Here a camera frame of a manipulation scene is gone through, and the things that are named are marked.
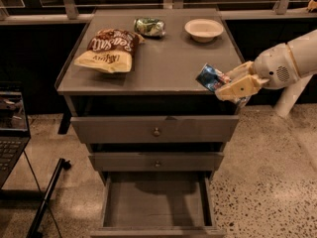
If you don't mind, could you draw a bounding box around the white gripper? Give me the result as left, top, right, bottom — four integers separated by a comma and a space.
215, 44, 299, 101

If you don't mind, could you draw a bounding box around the blue silver redbull can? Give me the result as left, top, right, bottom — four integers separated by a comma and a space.
195, 62, 252, 108

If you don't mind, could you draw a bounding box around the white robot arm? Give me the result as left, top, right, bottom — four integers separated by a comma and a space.
215, 30, 317, 100

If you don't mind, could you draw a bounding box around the green crushed soda can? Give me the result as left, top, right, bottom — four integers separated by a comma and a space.
134, 18, 165, 38

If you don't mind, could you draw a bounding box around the grey drawer cabinet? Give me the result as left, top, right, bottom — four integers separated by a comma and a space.
54, 7, 258, 238

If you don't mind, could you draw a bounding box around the grey middle drawer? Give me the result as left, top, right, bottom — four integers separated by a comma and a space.
89, 152, 224, 172

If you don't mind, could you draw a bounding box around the grey top drawer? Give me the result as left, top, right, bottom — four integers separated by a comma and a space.
71, 115, 239, 144

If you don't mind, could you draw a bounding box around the grey open bottom drawer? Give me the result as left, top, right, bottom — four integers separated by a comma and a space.
90, 172, 225, 238

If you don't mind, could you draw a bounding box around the white slanted pillar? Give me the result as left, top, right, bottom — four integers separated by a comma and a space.
273, 75, 312, 117

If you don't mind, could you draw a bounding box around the white paper bowl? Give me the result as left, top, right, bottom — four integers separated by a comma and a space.
184, 19, 224, 43

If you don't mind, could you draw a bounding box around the metal window railing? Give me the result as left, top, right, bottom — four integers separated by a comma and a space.
0, 0, 316, 25

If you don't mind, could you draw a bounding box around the brown yellow chip bag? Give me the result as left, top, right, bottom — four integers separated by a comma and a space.
74, 29, 145, 73

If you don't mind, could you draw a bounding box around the black laptop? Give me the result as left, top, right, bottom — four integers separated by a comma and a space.
0, 81, 31, 188

